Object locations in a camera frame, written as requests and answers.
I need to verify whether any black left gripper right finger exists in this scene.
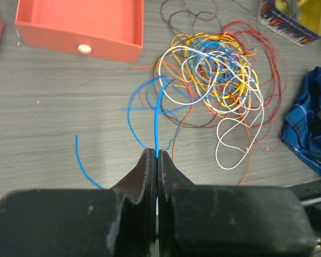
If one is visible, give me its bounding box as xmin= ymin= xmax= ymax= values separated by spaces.
xmin=157 ymin=151 xmax=316 ymax=256

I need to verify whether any yellow wire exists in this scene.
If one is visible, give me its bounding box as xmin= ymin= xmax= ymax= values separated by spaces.
xmin=156 ymin=32 xmax=259 ymax=120

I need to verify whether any blue plaid cloth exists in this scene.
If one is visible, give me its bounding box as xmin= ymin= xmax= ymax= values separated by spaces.
xmin=281 ymin=66 xmax=321 ymax=176

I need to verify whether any white wire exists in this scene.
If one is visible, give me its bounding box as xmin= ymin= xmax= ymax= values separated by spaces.
xmin=158 ymin=46 xmax=265 ymax=171

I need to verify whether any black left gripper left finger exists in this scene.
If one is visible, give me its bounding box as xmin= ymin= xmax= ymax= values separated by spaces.
xmin=0 ymin=148 xmax=157 ymax=256

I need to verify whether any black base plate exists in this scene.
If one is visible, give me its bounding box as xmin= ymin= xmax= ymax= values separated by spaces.
xmin=289 ymin=180 xmax=321 ymax=256

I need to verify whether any red wire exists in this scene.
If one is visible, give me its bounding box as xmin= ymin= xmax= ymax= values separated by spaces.
xmin=221 ymin=20 xmax=288 ymax=126

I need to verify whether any orange plastic tray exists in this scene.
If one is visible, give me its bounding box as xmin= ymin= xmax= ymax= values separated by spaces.
xmin=16 ymin=0 xmax=144 ymax=63

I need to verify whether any gold tin box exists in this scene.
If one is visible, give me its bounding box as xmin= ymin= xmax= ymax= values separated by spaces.
xmin=257 ymin=0 xmax=321 ymax=47

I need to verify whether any pink wire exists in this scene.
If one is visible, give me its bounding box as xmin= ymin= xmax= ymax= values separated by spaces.
xmin=140 ymin=77 xmax=281 ymax=153

